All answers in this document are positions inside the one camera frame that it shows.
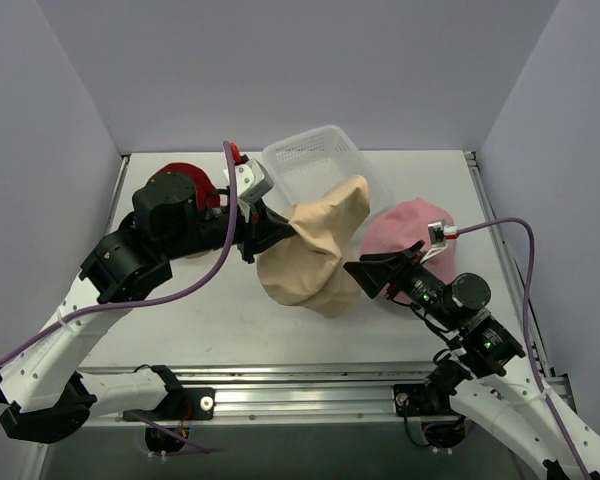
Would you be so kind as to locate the aluminium mounting rail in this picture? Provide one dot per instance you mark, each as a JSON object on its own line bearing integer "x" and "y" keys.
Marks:
{"x": 354, "y": 393}

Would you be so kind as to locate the white plastic basket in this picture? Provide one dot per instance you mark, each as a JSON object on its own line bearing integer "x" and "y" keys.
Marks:
{"x": 306, "y": 165}

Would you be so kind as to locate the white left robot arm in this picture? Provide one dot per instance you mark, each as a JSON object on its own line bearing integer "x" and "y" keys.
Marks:
{"x": 45, "y": 395}

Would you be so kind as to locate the red baseball cap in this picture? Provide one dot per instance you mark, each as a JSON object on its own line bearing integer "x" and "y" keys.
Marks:
{"x": 206, "y": 193}

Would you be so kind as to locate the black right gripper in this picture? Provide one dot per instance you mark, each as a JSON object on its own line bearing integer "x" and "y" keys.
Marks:
{"x": 393, "y": 273}

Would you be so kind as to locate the beige hat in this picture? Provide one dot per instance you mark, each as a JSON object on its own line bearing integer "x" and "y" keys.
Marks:
{"x": 307, "y": 269}

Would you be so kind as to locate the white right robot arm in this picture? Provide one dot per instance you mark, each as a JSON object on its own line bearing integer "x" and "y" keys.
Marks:
{"x": 487, "y": 376}

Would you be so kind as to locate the wooden mushroom hat stand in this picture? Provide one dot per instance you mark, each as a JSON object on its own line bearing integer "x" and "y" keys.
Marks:
{"x": 198, "y": 255}

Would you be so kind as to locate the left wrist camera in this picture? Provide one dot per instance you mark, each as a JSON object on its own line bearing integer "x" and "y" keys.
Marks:
{"x": 249, "y": 182}

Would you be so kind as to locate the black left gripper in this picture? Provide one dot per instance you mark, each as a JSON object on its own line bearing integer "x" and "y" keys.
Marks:
{"x": 252, "y": 232}

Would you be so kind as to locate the pink hat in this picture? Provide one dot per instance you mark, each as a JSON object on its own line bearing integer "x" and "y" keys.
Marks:
{"x": 403, "y": 226}

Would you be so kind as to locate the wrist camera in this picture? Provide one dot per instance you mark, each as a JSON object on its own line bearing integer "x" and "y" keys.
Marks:
{"x": 249, "y": 182}
{"x": 441, "y": 235}

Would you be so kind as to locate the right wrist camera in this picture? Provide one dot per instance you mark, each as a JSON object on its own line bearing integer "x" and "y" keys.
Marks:
{"x": 441, "y": 235}

